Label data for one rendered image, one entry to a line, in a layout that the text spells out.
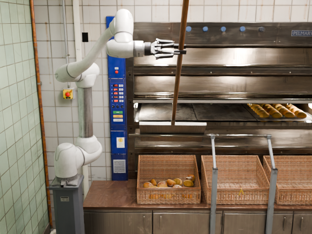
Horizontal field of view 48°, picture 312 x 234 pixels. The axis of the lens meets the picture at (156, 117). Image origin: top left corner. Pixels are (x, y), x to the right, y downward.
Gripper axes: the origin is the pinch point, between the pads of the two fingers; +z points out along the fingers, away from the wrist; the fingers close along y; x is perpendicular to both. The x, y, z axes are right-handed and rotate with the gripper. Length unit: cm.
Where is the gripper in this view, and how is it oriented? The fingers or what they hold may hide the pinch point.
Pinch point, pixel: (180, 49)
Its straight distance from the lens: 203.6
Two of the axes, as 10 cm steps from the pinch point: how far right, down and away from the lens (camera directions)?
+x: 0.1, -4.3, -9.0
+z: 10.0, 0.1, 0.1
